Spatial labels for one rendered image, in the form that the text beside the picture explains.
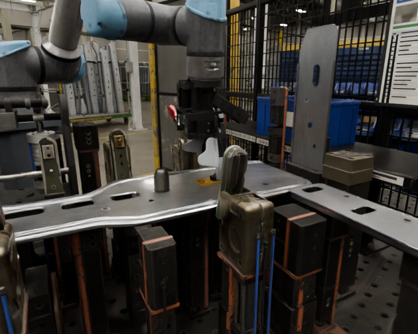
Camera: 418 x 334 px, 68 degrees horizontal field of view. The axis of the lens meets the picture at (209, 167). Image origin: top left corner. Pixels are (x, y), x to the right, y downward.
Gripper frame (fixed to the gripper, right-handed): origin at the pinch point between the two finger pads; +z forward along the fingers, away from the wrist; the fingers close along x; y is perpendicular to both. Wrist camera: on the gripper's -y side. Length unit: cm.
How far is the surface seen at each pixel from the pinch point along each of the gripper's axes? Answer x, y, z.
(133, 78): -683, -128, 66
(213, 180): 3.1, 1.1, 1.8
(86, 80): -823, -37, 85
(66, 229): 12.8, 31.4, 0.6
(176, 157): -13.8, 3.8, 1.9
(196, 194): 8.4, 7.5, 1.4
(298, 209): 19.8, -9.3, 2.6
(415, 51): 4, -55, -26
